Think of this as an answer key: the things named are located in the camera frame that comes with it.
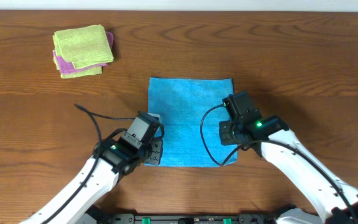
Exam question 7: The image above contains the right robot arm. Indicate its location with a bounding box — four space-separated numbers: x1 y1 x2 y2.
219 91 358 223

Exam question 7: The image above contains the left black cable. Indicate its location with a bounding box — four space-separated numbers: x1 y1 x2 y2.
40 103 166 224

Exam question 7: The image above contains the black cable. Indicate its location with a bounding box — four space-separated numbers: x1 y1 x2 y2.
40 103 166 224
200 103 358 224

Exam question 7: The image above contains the purple folded towel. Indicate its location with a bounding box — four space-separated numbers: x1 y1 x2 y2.
53 25 114 77

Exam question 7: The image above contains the right black cable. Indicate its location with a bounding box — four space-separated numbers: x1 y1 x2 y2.
200 103 358 224

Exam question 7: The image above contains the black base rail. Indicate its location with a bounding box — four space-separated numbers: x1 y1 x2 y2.
104 213 277 224

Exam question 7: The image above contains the green folded towel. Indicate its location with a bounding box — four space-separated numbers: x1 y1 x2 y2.
53 57 103 79
53 25 114 69

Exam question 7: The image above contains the top green folded towel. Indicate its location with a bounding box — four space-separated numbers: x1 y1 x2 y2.
53 25 114 69

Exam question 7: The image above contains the blue cloth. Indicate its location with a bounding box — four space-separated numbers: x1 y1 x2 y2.
148 78 236 167

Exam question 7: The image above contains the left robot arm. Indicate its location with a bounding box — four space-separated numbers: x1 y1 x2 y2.
23 111 164 224

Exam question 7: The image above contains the bottom green folded towel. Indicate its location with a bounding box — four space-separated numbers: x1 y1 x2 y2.
53 57 103 79

